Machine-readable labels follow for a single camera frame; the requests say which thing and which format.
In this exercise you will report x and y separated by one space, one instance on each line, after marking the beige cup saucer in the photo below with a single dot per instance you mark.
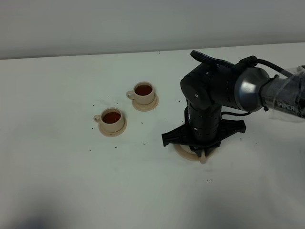
146 107
114 129

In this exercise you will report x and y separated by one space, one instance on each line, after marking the near beige cup saucer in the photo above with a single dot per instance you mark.
114 129

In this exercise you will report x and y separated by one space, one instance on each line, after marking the far beige teacup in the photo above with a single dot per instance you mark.
143 93

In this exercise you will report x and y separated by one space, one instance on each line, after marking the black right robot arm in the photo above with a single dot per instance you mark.
248 86

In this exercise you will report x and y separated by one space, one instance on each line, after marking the far beige cup saucer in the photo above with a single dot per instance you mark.
146 107

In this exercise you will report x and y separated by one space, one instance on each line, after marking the large beige teapot saucer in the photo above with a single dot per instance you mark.
184 151

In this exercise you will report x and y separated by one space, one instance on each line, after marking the near beige teacup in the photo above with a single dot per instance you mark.
109 116

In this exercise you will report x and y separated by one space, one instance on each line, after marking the beige teacup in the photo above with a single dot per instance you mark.
143 93
109 116

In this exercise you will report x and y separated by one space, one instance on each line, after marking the beige ceramic teapot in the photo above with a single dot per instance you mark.
202 159

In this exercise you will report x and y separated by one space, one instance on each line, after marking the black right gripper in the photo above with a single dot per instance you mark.
203 128

